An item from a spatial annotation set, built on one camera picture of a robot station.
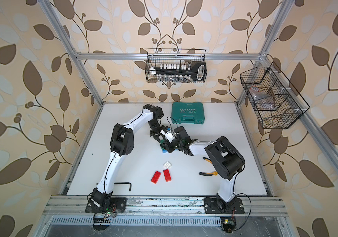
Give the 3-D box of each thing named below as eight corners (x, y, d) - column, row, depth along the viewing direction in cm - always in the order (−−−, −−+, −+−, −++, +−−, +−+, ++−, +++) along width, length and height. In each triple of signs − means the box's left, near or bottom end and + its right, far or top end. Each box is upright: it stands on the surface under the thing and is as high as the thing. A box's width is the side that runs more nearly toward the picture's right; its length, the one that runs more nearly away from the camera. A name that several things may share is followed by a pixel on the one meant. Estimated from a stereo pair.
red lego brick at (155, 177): (150, 181, 84) (150, 180, 83) (156, 171, 88) (155, 170, 86) (156, 184, 83) (156, 183, 82) (161, 174, 87) (161, 173, 85)
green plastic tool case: (171, 124, 108) (170, 120, 105) (171, 105, 120) (171, 101, 117) (205, 124, 108) (206, 120, 105) (202, 105, 120) (202, 101, 117)
